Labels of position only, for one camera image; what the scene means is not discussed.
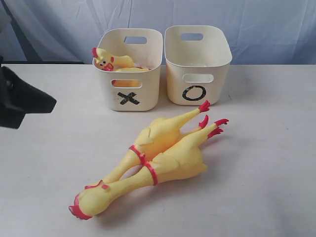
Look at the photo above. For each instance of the blue backdrop curtain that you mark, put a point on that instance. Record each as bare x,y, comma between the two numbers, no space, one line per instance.
258,31

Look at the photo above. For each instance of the cream bin marked O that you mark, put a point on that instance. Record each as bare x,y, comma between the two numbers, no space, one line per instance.
197,62

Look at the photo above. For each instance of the detached yellow chicken head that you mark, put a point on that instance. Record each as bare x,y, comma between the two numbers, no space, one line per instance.
106,61

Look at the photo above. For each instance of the cream bin marked X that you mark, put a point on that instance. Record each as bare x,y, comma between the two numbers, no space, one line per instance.
145,47

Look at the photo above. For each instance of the yellow rubber chicken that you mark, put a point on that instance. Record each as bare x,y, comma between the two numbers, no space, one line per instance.
157,137
182,161

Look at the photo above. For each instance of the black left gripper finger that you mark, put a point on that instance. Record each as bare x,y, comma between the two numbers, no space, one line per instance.
11,118
27,98

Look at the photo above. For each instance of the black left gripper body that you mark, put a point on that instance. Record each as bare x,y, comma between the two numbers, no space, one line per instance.
5,103

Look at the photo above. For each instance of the headless yellow rubber chicken body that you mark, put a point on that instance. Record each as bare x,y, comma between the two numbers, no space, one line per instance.
127,77

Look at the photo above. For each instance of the yellow rubber chicken front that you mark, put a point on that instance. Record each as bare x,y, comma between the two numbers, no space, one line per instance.
182,161

